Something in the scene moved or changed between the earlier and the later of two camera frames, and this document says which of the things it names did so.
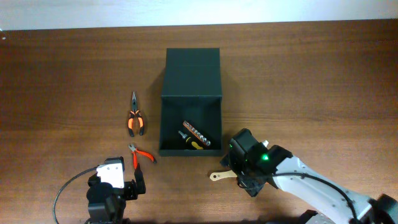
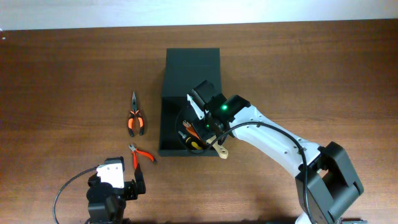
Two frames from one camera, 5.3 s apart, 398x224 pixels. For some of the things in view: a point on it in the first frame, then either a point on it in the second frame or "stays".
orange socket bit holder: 196,134 stays
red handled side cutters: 135,151 stays
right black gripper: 231,158 -> 207,133
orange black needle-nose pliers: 137,113 stays
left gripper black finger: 140,185 stays
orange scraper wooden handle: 217,175 -> 223,153
